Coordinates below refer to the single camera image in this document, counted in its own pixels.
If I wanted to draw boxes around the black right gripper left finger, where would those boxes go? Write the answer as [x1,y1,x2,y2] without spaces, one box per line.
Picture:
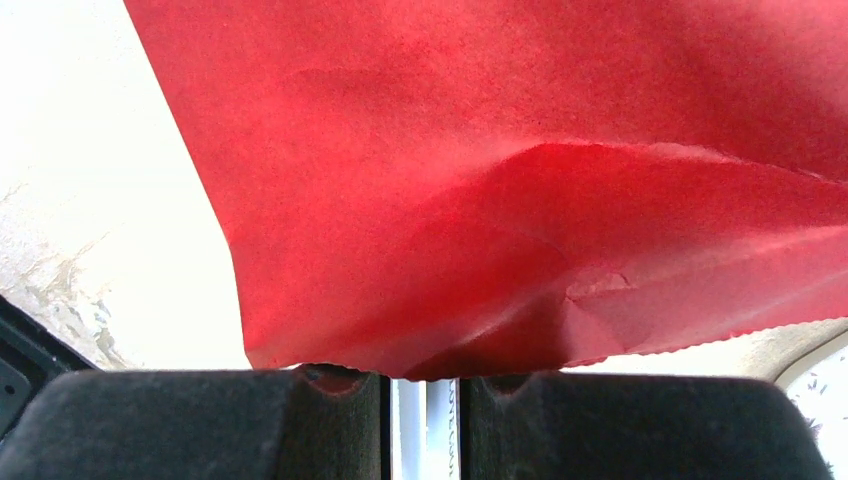
[1,364,389,479]

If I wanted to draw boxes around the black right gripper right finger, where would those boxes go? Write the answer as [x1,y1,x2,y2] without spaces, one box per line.
[459,372,831,480]

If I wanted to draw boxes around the metal tongs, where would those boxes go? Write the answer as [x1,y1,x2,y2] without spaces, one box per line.
[390,379,462,480]

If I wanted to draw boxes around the red paper bag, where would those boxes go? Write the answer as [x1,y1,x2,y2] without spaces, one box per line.
[126,1,847,380]

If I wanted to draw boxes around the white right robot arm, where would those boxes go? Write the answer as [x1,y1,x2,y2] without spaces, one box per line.
[1,302,835,479]

